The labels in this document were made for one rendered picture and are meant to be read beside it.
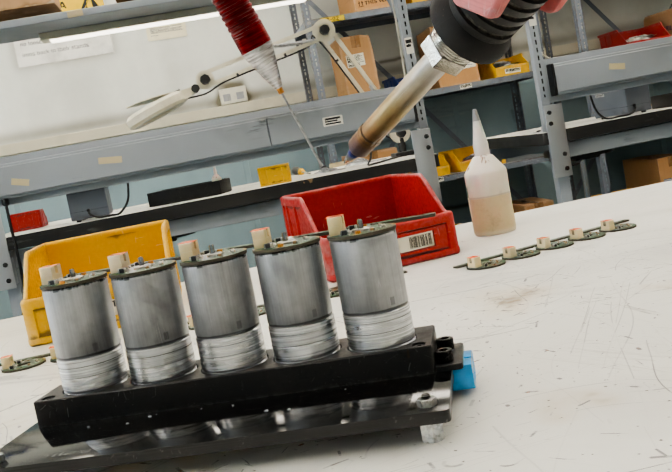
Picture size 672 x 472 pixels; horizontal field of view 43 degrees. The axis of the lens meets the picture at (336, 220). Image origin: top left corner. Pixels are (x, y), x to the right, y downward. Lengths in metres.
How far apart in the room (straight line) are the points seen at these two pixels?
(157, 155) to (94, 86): 2.21
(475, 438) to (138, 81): 4.51
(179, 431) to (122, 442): 0.02
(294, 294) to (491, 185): 0.39
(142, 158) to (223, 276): 2.27
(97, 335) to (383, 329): 0.11
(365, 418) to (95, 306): 0.12
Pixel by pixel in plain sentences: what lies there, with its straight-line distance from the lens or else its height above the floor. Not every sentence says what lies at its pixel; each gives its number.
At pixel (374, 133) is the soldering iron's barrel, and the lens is 0.27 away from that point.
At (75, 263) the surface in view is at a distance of 0.70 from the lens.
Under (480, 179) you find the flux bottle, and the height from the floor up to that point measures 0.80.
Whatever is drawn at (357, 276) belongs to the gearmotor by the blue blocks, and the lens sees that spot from 0.30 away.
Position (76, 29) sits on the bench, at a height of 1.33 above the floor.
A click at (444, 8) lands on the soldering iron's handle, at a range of 0.23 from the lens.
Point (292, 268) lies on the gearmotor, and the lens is 0.30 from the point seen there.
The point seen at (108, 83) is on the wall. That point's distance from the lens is 4.75.
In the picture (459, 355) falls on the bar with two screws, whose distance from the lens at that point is 0.31.
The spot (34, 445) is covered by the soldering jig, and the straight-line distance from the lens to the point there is 0.32.
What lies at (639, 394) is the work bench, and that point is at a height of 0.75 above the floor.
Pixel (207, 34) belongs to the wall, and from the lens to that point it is 4.76.
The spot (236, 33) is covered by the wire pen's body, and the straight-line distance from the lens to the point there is 0.28.
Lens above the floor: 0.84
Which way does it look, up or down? 5 degrees down
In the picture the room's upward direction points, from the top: 11 degrees counter-clockwise
